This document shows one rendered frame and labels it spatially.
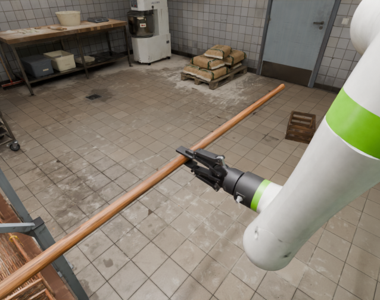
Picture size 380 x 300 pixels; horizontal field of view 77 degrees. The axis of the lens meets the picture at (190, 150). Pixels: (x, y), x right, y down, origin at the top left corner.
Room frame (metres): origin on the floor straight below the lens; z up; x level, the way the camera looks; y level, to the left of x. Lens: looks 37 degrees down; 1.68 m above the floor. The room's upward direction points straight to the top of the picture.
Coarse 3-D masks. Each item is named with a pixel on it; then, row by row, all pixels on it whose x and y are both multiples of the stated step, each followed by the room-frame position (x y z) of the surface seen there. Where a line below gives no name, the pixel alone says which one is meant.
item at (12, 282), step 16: (272, 96) 1.10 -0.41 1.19; (240, 112) 0.91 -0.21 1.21; (224, 128) 0.78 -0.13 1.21; (208, 144) 0.69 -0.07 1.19; (176, 160) 0.58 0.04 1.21; (160, 176) 0.51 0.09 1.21; (128, 192) 0.44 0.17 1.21; (144, 192) 0.46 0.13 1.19; (112, 208) 0.39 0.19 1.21; (96, 224) 0.35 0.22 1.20; (64, 240) 0.30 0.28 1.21; (80, 240) 0.31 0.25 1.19; (48, 256) 0.27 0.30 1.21; (16, 272) 0.23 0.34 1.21; (32, 272) 0.23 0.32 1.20; (0, 288) 0.20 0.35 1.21; (16, 288) 0.21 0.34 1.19
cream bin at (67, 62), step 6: (48, 54) 4.76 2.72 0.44; (54, 54) 4.84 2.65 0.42; (60, 54) 4.93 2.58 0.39; (66, 54) 4.83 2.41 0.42; (72, 54) 4.68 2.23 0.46; (54, 60) 4.44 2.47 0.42; (60, 60) 4.44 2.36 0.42; (66, 60) 4.52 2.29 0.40; (72, 60) 4.61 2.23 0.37; (54, 66) 4.50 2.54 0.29; (60, 66) 4.42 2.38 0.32; (66, 66) 4.50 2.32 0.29; (72, 66) 4.59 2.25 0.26
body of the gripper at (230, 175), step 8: (216, 168) 0.53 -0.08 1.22; (224, 168) 0.51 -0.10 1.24; (232, 168) 0.51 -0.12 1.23; (216, 176) 0.53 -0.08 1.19; (224, 176) 0.51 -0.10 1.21; (232, 176) 0.48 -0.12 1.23; (240, 176) 0.48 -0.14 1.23; (224, 184) 0.48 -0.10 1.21; (232, 184) 0.47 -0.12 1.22; (232, 192) 0.46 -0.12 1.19
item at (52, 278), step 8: (0, 200) 0.97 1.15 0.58; (0, 208) 0.91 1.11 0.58; (8, 208) 0.91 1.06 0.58; (8, 216) 0.85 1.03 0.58; (16, 216) 0.85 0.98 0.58; (16, 232) 0.75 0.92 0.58; (24, 240) 0.70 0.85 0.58; (32, 240) 0.70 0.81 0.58; (24, 248) 0.66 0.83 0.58; (32, 248) 0.66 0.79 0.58; (32, 256) 0.62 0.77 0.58; (40, 272) 0.54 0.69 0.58; (48, 272) 0.54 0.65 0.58; (56, 272) 0.54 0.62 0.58; (48, 280) 0.50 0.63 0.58; (56, 280) 0.50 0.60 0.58; (56, 288) 0.47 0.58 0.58; (64, 288) 0.47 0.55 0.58; (56, 296) 0.44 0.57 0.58; (64, 296) 0.44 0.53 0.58; (72, 296) 0.44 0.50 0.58
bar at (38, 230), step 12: (0, 168) 0.85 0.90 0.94; (0, 180) 0.83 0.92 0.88; (12, 192) 0.84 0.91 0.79; (12, 204) 0.82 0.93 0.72; (24, 216) 0.83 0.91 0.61; (0, 228) 0.46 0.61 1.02; (12, 228) 0.48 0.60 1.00; (24, 228) 0.50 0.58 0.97; (36, 228) 0.52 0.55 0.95; (36, 240) 0.82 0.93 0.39; (48, 240) 0.52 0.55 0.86; (60, 264) 0.52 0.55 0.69; (60, 276) 0.79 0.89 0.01; (72, 276) 0.53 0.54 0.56; (72, 288) 0.51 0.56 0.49
